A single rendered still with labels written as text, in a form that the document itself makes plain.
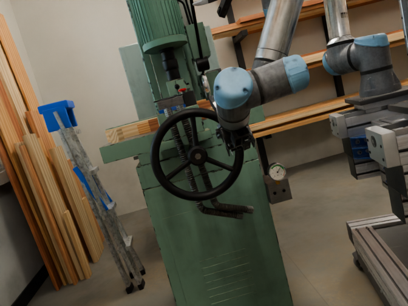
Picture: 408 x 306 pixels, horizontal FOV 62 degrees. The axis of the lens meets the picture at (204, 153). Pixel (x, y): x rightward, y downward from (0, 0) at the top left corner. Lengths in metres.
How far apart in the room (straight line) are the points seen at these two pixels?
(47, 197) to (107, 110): 1.49
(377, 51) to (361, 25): 2.82
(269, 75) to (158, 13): 0.72
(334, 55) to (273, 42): 0.75
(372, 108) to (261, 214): 0.59
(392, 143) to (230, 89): 0.48
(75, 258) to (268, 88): 2.08
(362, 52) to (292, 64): 0.80
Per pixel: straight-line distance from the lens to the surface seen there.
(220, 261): 1.34
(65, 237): 2.51
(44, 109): 2.02
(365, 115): 1.46
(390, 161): 0.97
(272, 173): 1.21
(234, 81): 0.66
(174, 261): 1.33
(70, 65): 3.78
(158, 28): 1.31
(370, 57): 1.47
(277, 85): 0.69
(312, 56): 3.47
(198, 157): 1.01
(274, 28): 0.84
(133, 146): 1.22
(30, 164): 2.41
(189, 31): 1.57
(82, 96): 3.73
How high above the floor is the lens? 0.97
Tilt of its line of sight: 9 degrees down
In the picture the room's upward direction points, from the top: 15 degrees counter-clockwise
